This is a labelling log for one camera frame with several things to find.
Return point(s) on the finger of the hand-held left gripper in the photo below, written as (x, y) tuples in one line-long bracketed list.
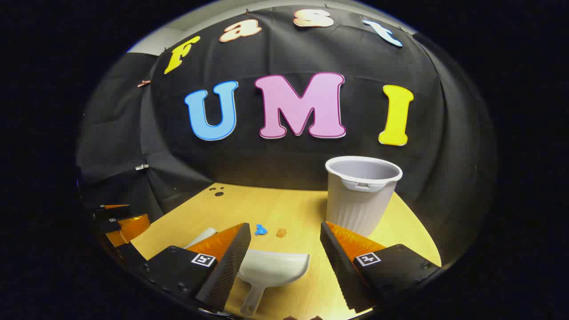
[(129, 227), (111, 211)]

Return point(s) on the wooden desktop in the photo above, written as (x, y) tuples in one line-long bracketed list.
[(289, 209)]

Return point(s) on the orange paper scrap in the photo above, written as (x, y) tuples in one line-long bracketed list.
[(281, 233)]

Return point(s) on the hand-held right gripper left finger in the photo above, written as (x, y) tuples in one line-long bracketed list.
[(231, 266)]

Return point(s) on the white ribbed garbage bin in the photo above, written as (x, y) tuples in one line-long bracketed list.
[(360, 200)]

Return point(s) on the small white broom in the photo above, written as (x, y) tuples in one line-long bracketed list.
[(202, 237)]

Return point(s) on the white plastic dustpan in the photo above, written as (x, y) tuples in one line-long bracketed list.
[(273, 266)]

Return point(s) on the silver metal clip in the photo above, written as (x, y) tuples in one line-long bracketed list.
[(142, 167)]

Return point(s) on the blue paper scrap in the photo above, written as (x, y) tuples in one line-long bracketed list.
[(260, 230)]

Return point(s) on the copper metal clip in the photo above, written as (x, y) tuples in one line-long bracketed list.
[(143, 83)]

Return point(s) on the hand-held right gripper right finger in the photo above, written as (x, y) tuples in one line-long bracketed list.
[(338, 266)]

